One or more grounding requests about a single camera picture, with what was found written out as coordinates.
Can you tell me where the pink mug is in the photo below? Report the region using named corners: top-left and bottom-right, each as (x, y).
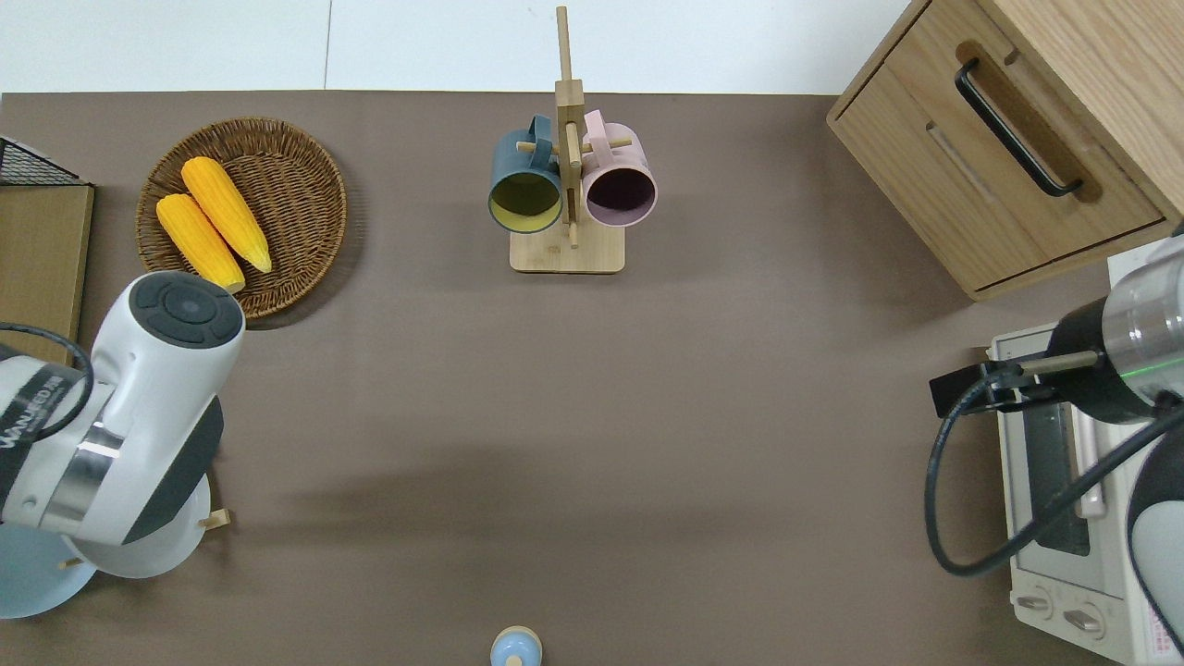
top-left (581, 109), bottom-right (659, 228)

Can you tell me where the wooden drawer cabinet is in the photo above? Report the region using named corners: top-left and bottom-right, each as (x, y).
top-left (826, 0), bottom-right (1184, 302)

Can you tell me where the thick black cable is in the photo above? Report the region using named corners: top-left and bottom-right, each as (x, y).
top-left (925, 365), bottom-right (1184, 577)

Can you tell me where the gray round plate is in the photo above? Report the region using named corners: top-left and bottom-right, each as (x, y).
top-left (63, 467), bottom-right (214, 581)

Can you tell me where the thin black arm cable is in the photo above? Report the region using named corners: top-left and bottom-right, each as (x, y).
top-left (0, 321), bottom-right (96, 443)

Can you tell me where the yellow corn cob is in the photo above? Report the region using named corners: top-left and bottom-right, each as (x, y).
top-left (155, 192), bottom-right (247, 295)
top-left (180, 156), bottom-right (274, 275)

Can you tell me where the light blue plate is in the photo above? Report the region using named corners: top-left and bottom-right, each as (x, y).
top-left (0, 525), bottom-right (99, 620)

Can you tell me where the black cabinet handle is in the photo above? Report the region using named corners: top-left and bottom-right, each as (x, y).
top-left (955, 58), bottom-right (1084, 198)

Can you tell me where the cream toaster oven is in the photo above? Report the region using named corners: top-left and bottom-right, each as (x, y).
top-left (986, 319), bottom-right (1184, 666)

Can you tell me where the small blue round object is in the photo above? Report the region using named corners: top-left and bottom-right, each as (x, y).
top-left (489, 625), bottom-right (543, 666)

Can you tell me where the black wire basket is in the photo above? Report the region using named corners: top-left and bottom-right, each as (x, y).
top-left (0, 136), bottom-right (91, 188)

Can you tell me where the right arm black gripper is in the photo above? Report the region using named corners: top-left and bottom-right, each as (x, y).
top-left (930, 351), bottom-right (1060, 419)

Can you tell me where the dark teal mug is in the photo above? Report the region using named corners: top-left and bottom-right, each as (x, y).
top-left (487, 115), bottom-right (564, 234)

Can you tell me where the bamboo plate rack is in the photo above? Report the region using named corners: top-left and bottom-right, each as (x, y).
top-left (57, 508), bottom-right (232, 570)

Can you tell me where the wooden board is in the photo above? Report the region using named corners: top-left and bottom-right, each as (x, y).
top-left (0, 183), bottom-right (95, 366)

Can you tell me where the round wicker basket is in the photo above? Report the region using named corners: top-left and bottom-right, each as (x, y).
top-left (136, 117), bottom-right (349, 322)

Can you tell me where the wooden mug tree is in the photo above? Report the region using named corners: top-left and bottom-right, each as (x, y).
top-left (510, 6), bottom-right (635, 275)

